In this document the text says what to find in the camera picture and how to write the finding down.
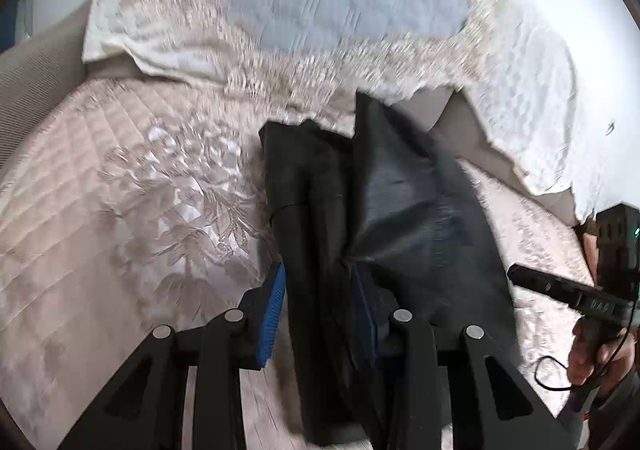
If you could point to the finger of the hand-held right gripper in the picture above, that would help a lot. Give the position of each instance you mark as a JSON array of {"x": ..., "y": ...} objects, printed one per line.
[{"x": 545, "y": 285}]

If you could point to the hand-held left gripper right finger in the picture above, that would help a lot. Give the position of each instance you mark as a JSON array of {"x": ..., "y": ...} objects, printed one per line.
[{"x": 362, "y": 317}]

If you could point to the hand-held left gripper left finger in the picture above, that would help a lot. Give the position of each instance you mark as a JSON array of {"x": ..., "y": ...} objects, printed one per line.
[{"x": 272, "y": 315}]

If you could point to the black garment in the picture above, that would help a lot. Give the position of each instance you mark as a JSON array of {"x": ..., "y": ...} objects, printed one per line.
[{"x": 400, "y": 210}]

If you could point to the person's right forearm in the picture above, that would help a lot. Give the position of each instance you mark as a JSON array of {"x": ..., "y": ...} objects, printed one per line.
[{"x": 600, "y": 402}]

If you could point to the person's right hand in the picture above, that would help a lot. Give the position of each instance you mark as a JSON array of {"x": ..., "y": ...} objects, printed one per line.
[{"x": 580, "y": 360}]

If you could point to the pink quilted bedspread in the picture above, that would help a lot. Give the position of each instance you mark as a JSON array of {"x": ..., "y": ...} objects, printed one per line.
[{"x": 100, "y": 180}]

